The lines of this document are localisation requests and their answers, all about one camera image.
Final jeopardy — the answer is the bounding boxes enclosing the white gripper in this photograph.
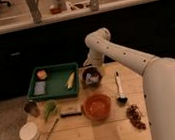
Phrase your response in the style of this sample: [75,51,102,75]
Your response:
[83,51,104,67]

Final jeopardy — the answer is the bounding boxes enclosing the grey blue towel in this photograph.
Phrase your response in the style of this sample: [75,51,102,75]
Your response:
[85,73,99,85]

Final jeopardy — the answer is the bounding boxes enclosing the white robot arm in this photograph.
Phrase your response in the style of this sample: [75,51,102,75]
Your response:
[84,27,175,140]

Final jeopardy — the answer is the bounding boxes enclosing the purple bowl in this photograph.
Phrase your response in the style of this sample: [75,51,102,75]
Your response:
[82,67,103,87]

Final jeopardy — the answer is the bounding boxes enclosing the orange bowl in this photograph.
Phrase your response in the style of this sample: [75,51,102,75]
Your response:
[82,94,111,121]

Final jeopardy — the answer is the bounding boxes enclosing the green plastic tray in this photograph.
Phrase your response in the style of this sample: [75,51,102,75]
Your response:
[27,62,80,102]

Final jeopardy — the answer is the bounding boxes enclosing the orange sponge block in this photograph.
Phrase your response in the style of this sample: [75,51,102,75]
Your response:
[36,70,47,81]

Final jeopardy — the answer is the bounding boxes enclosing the red object on shelf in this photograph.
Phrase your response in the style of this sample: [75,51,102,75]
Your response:
[50,5,62,15]

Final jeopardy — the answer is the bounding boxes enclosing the dark rectangular block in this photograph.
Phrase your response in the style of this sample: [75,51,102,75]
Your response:
[60,107,82,118]

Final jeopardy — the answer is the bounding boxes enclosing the grey blue scrub pad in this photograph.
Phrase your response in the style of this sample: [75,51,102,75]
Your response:
[33,81,46,96]

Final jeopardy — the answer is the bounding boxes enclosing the green leafy vegetable toy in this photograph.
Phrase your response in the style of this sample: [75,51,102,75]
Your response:
[43,100,57,121]

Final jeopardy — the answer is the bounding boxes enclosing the bunch of red grapes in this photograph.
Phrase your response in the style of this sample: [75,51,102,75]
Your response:
[126,104,146,130]

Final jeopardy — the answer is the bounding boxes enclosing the dark small cup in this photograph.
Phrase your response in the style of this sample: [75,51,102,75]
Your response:
[24,102,40,117]

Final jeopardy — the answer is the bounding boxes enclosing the white round container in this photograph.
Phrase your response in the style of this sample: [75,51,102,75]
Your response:
[19,122,40,140]

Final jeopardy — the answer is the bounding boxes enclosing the white handled black brush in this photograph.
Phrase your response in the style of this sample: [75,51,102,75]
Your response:
[114,72,128,104]

